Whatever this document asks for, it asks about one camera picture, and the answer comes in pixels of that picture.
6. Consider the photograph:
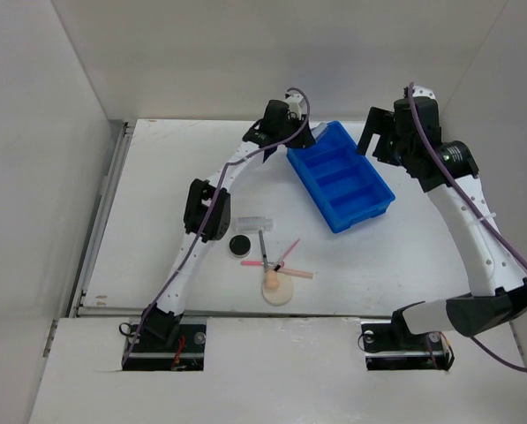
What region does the beige round powder puff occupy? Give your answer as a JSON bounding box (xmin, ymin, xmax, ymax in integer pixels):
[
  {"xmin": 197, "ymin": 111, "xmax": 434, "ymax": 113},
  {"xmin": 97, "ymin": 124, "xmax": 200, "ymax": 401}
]
[{"xmin": 261, "ymin": 274, "xmax": 294, "ymax": 307}]

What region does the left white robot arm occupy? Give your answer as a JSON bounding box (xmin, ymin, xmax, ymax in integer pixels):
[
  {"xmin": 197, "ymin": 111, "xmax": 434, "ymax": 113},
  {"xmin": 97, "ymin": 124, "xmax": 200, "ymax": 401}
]
[{"xmin": 133, "ymin": 87, "xmax": 315, "ymax": 351}]

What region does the blue plastic organizer bin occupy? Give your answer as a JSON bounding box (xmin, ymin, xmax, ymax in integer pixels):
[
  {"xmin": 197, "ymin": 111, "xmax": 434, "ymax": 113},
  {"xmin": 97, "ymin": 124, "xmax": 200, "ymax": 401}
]
[{"xmin": 287, "ymin": 121, "xmax": 395, "ymax": 233}]

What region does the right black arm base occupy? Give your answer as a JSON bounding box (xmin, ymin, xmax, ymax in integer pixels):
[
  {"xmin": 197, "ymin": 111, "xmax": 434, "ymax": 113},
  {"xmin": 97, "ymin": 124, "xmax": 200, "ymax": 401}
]
[{"xmin": 358, "ymin": 320, "xmax": 455, "ymax": 372}]

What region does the grey eyeliner pencil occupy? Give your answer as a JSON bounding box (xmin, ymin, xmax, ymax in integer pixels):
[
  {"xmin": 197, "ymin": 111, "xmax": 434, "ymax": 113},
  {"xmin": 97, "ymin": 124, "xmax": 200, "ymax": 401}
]
[{"xmin": 258, "ymin": 230, "xmax": 269, "ymax": 271}]

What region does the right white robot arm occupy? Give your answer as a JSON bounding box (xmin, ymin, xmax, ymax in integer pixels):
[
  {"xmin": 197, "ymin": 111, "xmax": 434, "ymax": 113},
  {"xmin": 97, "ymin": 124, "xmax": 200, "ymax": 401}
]
[{"xmin": 357, "ymin": 86, "xmax": 527, "ymax": 348}]

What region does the peach concealer stick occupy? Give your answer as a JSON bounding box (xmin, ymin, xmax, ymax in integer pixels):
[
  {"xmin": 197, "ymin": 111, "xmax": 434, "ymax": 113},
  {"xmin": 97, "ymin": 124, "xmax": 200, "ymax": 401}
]
[{"xmin": 277, "ymin": 268, "xmax": 314, "ymax": 279}]

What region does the black round compact jar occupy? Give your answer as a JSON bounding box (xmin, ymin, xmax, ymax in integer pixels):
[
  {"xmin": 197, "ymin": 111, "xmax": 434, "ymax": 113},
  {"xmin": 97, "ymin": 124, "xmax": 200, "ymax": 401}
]
[{"xmin": 229, "ymin": 234, "xmax": 252, "ymax": 258}]

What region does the beige makeup sponge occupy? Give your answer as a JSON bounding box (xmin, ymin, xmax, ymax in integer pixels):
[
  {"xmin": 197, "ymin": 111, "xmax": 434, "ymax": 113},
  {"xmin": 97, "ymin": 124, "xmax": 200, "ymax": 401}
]
[{"xmin": 263, "ymin": 269, "xmax": 281, "ymax": 292}]

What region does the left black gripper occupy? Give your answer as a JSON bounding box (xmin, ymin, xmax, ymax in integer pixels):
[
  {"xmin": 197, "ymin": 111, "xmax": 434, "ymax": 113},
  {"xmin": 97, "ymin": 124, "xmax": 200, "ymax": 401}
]
[{"xmin": 275, "ymin": 112, "xmax": 313, "ymax": 149}]

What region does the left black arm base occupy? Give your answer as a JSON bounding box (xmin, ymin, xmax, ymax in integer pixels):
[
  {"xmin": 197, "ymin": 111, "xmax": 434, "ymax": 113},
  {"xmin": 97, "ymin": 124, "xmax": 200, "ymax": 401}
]
[{"xmin": 118, "ymin": 316, "xmax": 207, "ymax": 372}]

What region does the clear plastic bottle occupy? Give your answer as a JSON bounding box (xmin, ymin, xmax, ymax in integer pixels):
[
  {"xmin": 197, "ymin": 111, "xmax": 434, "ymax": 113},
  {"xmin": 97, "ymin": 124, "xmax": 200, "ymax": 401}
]
[{"xmin": 233, "ymin": 216, "xmax": 274, "ymax": 233}]

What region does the metal side rail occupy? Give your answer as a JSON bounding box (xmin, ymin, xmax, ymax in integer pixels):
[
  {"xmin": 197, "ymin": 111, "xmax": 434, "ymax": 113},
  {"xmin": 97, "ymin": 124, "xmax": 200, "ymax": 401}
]
[{"xmin": 64, "ymin": 120, "xmax": 137, "ymax": 318}]

